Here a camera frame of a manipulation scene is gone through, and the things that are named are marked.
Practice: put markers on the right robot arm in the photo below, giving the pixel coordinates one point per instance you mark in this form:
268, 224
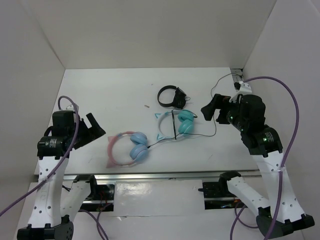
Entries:
279, 214

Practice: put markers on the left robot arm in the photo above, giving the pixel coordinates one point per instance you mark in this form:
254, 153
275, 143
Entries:
52, 217

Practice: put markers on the white teal cat-ear headphones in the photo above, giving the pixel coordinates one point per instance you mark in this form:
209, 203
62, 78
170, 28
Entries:
183, 122

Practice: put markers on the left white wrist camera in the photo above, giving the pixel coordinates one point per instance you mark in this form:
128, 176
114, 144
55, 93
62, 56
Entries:
72, 108

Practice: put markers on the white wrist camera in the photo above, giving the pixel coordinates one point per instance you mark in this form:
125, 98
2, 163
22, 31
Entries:
72, 108
241, 88

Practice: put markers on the aluminium rail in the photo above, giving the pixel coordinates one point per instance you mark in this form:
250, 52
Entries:
157, 176
237, 71

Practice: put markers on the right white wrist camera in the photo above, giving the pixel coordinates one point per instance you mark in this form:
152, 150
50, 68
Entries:
241, 88

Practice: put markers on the aluminium front rail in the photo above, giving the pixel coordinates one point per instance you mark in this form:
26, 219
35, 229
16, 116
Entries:
157, 176

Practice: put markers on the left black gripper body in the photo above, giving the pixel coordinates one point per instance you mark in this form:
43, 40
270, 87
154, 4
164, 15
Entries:
83, 134

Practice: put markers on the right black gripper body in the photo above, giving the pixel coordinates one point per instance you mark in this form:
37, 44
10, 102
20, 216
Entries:
228, 113

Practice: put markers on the aluminium right rail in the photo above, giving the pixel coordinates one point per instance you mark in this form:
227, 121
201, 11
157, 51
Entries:
237, 71

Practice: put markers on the white front cover plate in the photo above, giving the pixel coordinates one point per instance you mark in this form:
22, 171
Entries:
158, 198

